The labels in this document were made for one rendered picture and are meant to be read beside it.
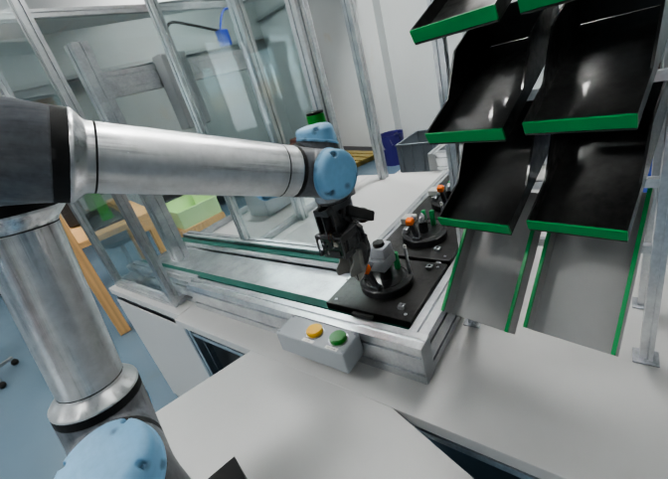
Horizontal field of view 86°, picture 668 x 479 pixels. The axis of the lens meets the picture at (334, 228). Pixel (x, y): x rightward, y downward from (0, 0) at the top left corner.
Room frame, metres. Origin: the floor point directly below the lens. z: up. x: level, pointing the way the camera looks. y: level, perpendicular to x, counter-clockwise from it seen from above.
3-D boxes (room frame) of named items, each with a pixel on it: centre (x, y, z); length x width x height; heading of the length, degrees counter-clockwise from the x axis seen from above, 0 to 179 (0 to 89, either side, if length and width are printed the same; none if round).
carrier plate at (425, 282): (0.80, -0.10, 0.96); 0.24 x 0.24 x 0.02; 48
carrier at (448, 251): (0.99, -0.27, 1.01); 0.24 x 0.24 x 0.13; 48
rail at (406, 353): (0.87, 0.21, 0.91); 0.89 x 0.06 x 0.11; 48
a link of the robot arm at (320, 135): (0.71, -0.01, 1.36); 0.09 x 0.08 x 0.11; 124
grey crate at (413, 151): (2.74, -1.01, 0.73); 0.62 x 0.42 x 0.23; 48
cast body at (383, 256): (0.81, -0.10, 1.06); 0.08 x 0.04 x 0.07; 138
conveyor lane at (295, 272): (1.02, 0.11, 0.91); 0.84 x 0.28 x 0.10; 48
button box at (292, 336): (0.70, 0.11, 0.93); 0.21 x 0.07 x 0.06; 48
